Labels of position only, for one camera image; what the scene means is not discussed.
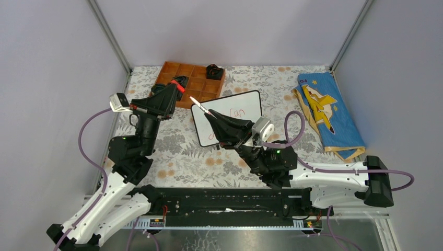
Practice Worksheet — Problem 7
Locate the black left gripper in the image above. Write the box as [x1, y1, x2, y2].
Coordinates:
[130, 83, 179, 157]

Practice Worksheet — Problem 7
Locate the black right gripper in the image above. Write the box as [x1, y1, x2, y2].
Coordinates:
[204, 109, 270, 176]

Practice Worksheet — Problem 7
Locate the red marker cap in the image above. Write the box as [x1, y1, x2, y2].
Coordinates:
[171, 79, 185, 93]

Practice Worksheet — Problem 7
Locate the small black-framed whiteboard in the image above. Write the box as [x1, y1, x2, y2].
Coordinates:
[191, 90, 262, 147]

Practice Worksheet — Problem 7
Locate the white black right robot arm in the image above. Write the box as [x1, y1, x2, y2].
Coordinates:
[204, 109, 394, 215]

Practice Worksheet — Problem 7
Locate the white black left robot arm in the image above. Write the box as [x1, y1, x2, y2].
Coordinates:
[46, 81, 184, 250]

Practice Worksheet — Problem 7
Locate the black tape roll left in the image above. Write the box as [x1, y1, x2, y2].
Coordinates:
[149, 83, 166, 96]

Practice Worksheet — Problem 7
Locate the black tape roll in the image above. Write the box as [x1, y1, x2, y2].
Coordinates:
[206, 64, 224, 81]
[149, 83, 166, 96]
[173, 75, 189, 88]

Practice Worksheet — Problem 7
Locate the black tape roll upper middle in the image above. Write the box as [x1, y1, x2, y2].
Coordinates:
[173, 75, 189, 88]

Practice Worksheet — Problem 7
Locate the orange compartment tray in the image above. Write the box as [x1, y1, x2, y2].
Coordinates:
[155, 61, 225, 109]

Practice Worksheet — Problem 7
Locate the black tape roll top right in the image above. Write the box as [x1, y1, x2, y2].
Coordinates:
[206, 64, 224, 81]

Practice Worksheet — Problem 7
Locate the floral patterned table mat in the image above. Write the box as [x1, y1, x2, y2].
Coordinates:
[111, 66, 353, 188]

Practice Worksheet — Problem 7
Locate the blue yellow cartoon cloth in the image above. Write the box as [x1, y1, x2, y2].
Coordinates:
[292, 72, 366, 162]

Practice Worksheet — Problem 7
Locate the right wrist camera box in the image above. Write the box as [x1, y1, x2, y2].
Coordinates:
[251, 117, 275, 146]

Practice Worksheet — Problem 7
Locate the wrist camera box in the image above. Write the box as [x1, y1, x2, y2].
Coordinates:
[109, 93, 132, 112]
[251, 117, 275, 146]

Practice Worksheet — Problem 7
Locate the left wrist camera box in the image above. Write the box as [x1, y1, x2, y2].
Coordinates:
[109, 93, 132, 112]

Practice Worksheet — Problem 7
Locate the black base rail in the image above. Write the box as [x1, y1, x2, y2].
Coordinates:
[95, 187, 347, 230]

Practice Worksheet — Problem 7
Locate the left aluminium frame post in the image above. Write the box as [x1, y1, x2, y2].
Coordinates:
[86, 0, 132, 75]

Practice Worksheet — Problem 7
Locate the aluminium frame post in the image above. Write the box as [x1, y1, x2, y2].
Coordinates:
[329, 0, 375, 72]
[86, 0, 132, 75]

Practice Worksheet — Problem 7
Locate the right aluminium frame post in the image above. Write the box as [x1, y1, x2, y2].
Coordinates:
[329, 0, 375, 72]

